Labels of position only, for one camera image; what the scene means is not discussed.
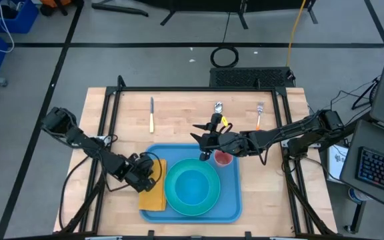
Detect blue and white tape roll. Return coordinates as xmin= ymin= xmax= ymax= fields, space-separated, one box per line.
xmin=347 ymin=187 xmax=369 ymax=205

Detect large blue storage bin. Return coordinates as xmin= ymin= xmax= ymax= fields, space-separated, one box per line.
xmin=0 ymin=0 xmax=40 ymax=35

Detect coiled black cable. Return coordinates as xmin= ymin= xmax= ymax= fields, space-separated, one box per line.
xmin=210 ymin=11 xmax=240 ymax=69

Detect blue ribbed bowl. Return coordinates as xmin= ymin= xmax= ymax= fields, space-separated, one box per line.
xmin=174 ymin=169 xmax=211 ymax=206

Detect pink plastic cup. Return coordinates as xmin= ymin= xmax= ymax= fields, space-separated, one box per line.
xmin=213 ymin=149 xmax=234 ymax=167

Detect white sheet of paper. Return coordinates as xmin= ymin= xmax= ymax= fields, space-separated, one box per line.
xmin=327 ymin=145 xmax=349 ymax=183

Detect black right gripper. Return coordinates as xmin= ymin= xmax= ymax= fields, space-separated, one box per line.
xmin=189 ymin=113 xmax=246 ymax=161

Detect knife with yellow handle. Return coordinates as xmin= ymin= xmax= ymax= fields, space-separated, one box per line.
xmin=149 ymin=97 xmax=155 ymax=134

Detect yellow cloth napkin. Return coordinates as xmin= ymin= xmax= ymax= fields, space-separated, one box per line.
xmin=138 ymin=159 xmax=168 ymax=212

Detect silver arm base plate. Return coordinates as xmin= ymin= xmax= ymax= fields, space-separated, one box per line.
xmin=91 ymin=135 xmax=112 ymax=145

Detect blue plastic tray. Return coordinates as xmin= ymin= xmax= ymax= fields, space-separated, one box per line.
xmin=139 ymin=143 xmax=243 ymax=224

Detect black desk leg with caster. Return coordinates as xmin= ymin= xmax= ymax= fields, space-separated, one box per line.
xmin=343 ymin=199 xmax=368 ymax=234

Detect yellow hanging cable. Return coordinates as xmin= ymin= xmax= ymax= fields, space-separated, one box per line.
xmin=285 ymin=0 xmax=308 ymax=67

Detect black metal table frame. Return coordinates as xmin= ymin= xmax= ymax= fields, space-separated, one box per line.
xmin=53 ymin=75 xmax=338 ymax=240

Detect black floor stand bar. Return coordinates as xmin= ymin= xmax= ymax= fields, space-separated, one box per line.
xmin=91 ymin=2 xmax=149 ymax=17

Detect orange bag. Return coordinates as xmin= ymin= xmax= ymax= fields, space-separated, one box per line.
xmin=39 ymin=0 xmax=76 ymax=17

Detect teal round plate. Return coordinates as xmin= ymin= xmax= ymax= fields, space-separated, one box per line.
xmin=163 ymin=157 xmax=221 ymax=217

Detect fork with orange handle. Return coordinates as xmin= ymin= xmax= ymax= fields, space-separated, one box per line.
xmin=255 ymin=101 xmax=265 ymax=131

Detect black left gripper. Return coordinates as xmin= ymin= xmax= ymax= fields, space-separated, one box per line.
xmin=121 ymin=152 xmax=156 ymax=193

